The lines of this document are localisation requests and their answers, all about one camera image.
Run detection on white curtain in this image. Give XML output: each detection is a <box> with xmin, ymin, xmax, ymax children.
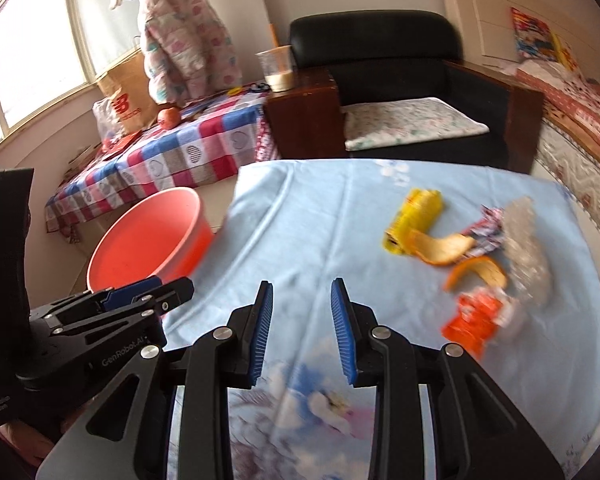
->
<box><xmin>72</xmin><ymin>0</ymin><xmax>146</xmax><ymax>76</ymax></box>

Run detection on window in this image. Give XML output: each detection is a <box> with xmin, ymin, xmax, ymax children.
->
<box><xmin>0</xmin><ymin>0</ymin><xmax>98</xmax><ymax>161</ymax></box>

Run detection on person's left hand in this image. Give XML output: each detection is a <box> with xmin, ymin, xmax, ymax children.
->
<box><xmin>7</xmin><ymin>422</ymin><xmax>61</xmax><ymax>466</ymax></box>

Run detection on cream bed headboard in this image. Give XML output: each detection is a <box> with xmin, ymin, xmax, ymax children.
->
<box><xmin>437</xmin><ymin>0</ymin><xmax>600</xmax><ymax>68</ymax></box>

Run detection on printed paper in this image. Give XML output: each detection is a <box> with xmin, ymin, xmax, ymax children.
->
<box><xmin>467</xmin><ymin>205</ymin><xmax>506</xmax><ymax>256</ymax></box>

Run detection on quilted mattress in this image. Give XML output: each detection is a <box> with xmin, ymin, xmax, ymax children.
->
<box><xmin>535</xmin><ymin>120</ymin><xmax>600</xmax><ymax>251</ymax></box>

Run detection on clear bubble wrap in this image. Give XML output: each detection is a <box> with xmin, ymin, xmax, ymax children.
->
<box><xmin>500</xmin><ymin>196</ymin><xmax>553</xmax><ymax>308</ymax></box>

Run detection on brown paper bag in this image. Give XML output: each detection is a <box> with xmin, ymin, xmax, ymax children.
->
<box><xmin>96</xmin><ymin>47</ymin><xmax>163</xmax><ymax>136</ymax></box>

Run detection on clear plastic bag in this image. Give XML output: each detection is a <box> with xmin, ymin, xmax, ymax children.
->
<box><xmin>92</xmin><ymin>97</ymin><xmax>118</xmax><ymax>141</ymax></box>

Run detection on checkered tablecloth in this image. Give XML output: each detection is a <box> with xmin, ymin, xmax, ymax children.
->
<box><xmin>45</xmin><ymin>91</ymin><xmax>281</xmax><ymax>236</ymax></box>

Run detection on yellow printed pillow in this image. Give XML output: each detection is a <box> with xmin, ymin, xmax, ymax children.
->
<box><xmin>551</xmin><ymin>34</ymin><xmax>580</xmax><ymax>72</ymax></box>

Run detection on pink plastic bucket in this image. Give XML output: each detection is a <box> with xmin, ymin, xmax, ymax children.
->
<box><xmin>86</xmin><ymin>187</ymin><xmax>215</xmax><ymax>293</ymax></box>

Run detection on black armchair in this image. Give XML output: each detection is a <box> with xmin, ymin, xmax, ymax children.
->
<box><xmin>264</xmin><ymin>10</ymin><xmax>545</xmax><ymax>176</ymax></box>

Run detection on floral seat cushion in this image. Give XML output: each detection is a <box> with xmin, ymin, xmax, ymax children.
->
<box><xmin>344</xmin><ymin>96</ymin><xmax>491</xmax><ymax>152</ymax></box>

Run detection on red packet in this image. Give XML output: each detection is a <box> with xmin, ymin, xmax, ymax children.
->
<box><xmin>101</xmin><ymin>130</ymin><xmax>141</xmax><ymax>156</ymax></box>

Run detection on colourful printed pillow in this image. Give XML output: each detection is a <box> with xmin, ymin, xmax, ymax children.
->
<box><xmin>510</xmin><ymin>6</ymin><xmax>556</xmax><ymax>61</ymax></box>

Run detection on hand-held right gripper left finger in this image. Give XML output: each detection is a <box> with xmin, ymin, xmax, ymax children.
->
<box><xmin>37</xmin><ymin>280</ymin><xmax>274</xmax><ymax>480</ymax></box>

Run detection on red apple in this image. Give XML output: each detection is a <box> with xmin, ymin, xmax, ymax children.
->
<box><xmin>157</xmin><ymin>104</ymin><xmax>182</xmax><ymax>128</ymax></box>

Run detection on red snack wrapper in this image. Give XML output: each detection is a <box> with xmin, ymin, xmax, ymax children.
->
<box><xmin>441</xmin><ymin>291</ymin><xmax>518</xmax><ymax>360</ymax></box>

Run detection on pastel puffy jacket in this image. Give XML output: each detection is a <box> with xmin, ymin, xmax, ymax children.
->
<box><xmin>139</xmin><ymin>0</ymin><xmax>243</xmax><ymax>106</ymax></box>

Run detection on bed with patterned bedding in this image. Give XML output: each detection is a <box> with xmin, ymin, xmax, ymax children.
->
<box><xmin>517</xmin><ymin>57</ymin><xmax>600</xmax><ymax>161</ymax></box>

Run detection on light blue floral sheet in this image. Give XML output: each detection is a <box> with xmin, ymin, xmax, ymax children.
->
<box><xmin>160</xmin><ymin>158</ymin><xmax>600</xmax><ymax>480</ymax></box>

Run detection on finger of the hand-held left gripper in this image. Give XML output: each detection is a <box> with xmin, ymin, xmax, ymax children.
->
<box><xmin>50</xmin><ymin>276</ymin><xmax>196</xmax><ymax>342</ymax></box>
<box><xmin>30</xmin><ymin>275</ymin><xmax>165</xmax><ymax>323</ymax></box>

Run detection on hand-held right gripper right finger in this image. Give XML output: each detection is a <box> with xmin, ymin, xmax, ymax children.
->
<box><xmin>330</xmin><ymin>277</ymin><xmax>566</xmax><ymax>480</ymax></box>

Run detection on plastic cup with milky drink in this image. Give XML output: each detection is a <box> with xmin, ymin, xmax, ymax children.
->
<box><xmin>256</xmin><ymin>45</ymin><xmax>296</xmax><ymax>93</ymax></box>

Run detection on yellow foam net sleeve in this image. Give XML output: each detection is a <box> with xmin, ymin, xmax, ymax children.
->
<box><xmin>384</xmin><ymin>188</ymin><xmax>445</xmax><ymax>256</ymax></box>

